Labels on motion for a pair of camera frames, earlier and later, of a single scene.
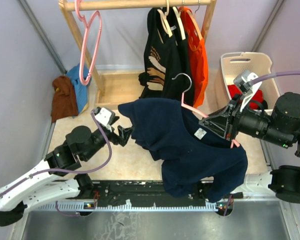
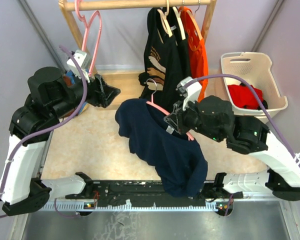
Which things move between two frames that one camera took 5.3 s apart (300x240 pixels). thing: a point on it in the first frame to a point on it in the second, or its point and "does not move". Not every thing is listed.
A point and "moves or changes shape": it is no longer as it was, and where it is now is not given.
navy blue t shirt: (195, 159) moves or changes shape
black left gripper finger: (124, 134) to (110, 93)
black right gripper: (224, 123) to (177, 118)
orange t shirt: (198, 57) does not move
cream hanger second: (180, 25) does not move
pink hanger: (77, 4) does not move
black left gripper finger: (112, 119) to (101, 81)
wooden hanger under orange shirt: (192, 17) does not move
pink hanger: (234, 141) moves or changes shape
